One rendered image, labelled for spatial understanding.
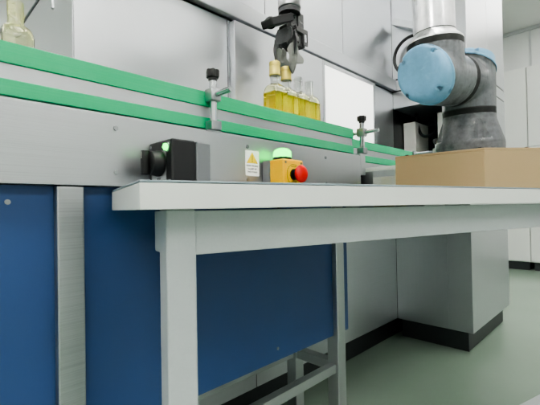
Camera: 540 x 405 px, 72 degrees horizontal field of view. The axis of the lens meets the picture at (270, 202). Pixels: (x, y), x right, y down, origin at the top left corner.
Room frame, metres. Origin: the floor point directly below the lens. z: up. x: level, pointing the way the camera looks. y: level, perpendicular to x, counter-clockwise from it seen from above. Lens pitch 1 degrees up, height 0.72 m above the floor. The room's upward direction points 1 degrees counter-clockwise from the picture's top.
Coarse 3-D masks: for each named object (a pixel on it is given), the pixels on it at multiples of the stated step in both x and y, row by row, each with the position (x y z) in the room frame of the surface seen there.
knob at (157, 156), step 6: (144, 150) 0.62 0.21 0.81; (156, 150) 0.64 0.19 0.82; (144, 156) 0.62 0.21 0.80; (150, 156) 0.62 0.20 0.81; (156, 156) 0.62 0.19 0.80; (162, 156) 0.62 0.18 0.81; (144, 162) 0.62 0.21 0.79; (150, 162) 0.62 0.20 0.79; (156, 162) 0.62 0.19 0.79; (162, 162) 0.62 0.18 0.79; (144, 168) 0.62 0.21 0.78; (150, 168) 0.62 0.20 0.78; (156, 168) 0.62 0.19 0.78; (162, 168) 0.62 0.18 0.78; (150, 174) 0.63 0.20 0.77; (156, 174) 0.63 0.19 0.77
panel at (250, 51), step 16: (240, 32) 1.20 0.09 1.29; (256, 32) 1.25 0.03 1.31; (240, 48) 1.20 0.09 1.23; (256, 48) 1.25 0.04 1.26; (272, 48) 1.30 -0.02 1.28; (240, 64) 1.19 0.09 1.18; (256, 64) 1.25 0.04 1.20; (304, 64) 1.43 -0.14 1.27; (320, 64) 1.50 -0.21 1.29; (240, 80) 1.19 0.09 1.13; (256, 80) 1.24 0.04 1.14; (304, 80) 1.42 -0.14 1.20; (320, 80) 1.50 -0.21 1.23; (368, 80) 1.77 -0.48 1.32; (240, 96) 1.19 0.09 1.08; (256, 96) 1.24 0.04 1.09; (320, 96) 1.50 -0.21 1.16
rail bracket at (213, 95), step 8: (208, 72) 0.77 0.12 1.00; (216, 72) 0.77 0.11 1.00; (208, 80) 0.78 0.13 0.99; (216, 80) 0.78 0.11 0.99; (208, 88) 0.77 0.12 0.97; (216, 88) 0.77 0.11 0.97; (224, 88) 0.74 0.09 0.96; (232, 88) 0.74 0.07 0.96; (208, 96) 0.77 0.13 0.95; (216, 96) 0.77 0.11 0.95; (216, 104) 0.78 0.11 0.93; (216, 112) 0.78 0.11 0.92; (216, 120) 0.78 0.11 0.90; (208, 128) 0.77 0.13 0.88; (216, 128) 0.77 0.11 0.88
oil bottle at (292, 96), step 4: (288, 88) 1.15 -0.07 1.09; (288, 92) 1.14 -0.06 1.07; (292, 92) 1.16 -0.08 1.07; (296, 92) 1.17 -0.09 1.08; (288, 96) 1.14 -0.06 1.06; (292, 96) 1.15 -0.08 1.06; (296, 96) 1.17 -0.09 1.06; (288, 100) 1.14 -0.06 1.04; (292, 100) 1.15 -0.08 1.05; (296, 100) 1.17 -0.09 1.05; (288, 104) 1.14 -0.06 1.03; (292, 104) 1.15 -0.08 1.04; (296, 104) 1.17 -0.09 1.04; (288, 108) 1.14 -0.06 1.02; (292, 108) 1.15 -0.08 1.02; (296, 108) 1.16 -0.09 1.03; (292, 112) 1.15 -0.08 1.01; (296, 112) 1.16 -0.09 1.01
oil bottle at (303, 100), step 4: (300, 92) 1.19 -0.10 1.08; (304, 92) 1.21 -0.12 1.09; (300, 96) 1.18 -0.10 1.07; (304, 96) 1.19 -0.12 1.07; (300, 100) 1.18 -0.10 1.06; (304, 100) 1.19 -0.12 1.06; (308, 100) 1.21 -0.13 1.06; (300, 104) 1.18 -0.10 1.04; (304, 104) 1.19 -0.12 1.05; (308, 104) 1.21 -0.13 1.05; (300, 108) 1.18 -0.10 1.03; (304, 108) 1.19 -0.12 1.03; (308, 108) 1.21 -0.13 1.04; (300, 112) 1.18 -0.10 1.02; (304, 112) 1.19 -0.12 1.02; (308, 112) 1.21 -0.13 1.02; (304, 116) 1.19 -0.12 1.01; (308, 116) 1.21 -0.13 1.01
